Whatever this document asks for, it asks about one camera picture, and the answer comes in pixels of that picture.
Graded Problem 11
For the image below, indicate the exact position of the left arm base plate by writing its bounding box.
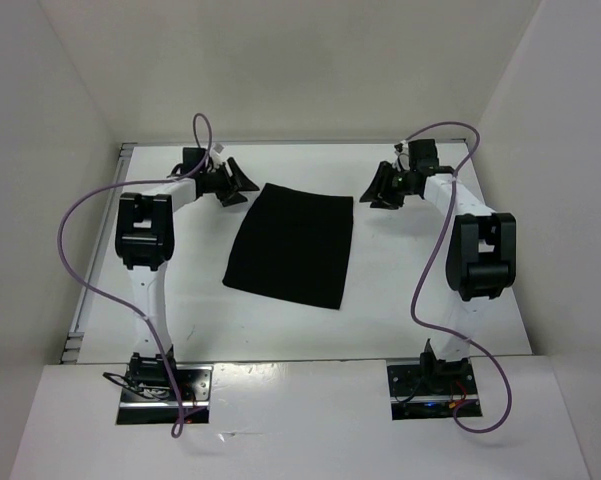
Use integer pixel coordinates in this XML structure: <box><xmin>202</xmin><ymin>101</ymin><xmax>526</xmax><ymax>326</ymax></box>
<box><xmin>115</xmin><ymin>364</ymin><xmax>213</xmax><ymax>425</ymax></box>

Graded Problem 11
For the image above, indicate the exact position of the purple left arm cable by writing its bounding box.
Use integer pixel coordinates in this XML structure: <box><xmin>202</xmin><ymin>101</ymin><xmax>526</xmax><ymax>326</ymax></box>
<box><xmin>56</xmin><ymin>113</ymin><xmax>215</xmax><ymax>437</ymax></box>

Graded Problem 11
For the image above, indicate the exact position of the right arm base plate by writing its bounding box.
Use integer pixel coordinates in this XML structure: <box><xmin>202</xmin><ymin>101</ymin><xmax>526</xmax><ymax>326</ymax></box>
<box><xmin>386</xmin><ymin>359</ymin><xmax>482</xmax><ymax>420</ymax></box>

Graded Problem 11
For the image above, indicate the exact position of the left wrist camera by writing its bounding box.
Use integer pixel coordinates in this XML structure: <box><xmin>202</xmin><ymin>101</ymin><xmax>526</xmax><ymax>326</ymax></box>
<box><xmin>210</xmin><ymin>143</ymin><xmax>226</xmax><ymax>164</ymax></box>

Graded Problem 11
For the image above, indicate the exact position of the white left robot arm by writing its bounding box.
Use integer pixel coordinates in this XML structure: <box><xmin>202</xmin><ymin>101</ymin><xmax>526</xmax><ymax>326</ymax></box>
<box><xmin>115</xmin><ymin>143</ymin><xmax>259</xmax><ymax>400</ymax></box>

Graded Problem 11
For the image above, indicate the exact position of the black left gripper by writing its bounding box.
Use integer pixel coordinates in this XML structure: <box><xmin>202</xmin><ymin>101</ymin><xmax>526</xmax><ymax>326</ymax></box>
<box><xmin>200</xmin><ymin>157</ymin><xmax>259</xmax><ymax>206</ymax></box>

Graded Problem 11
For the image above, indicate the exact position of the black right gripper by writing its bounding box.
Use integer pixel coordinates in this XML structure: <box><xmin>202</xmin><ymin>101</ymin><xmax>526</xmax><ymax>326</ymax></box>
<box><xmin>359</xmin><ymin>160</ymin><xmax>417</xmax><ymax>210</ymax></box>

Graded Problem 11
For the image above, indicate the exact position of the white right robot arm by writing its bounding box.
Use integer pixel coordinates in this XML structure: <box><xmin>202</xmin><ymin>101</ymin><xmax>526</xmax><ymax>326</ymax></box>
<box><xmin>360</xmin><ymin>139</ymin><xmax>516</xmax><ymax>394</ymax></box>

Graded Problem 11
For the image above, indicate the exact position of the black skirt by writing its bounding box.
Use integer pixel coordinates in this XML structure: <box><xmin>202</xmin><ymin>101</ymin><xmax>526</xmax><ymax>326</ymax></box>
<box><xmin>222</xmin><ymin>183</ymin><xmax>354</xmax><ymax>310</ymax></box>

